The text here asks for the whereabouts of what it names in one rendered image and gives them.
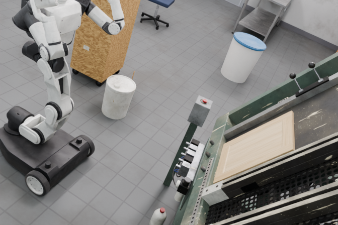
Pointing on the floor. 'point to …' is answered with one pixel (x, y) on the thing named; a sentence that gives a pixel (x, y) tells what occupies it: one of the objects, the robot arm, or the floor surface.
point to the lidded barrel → (242, 57)
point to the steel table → (251, 20)
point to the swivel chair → (160, 0)
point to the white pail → (117, 96)
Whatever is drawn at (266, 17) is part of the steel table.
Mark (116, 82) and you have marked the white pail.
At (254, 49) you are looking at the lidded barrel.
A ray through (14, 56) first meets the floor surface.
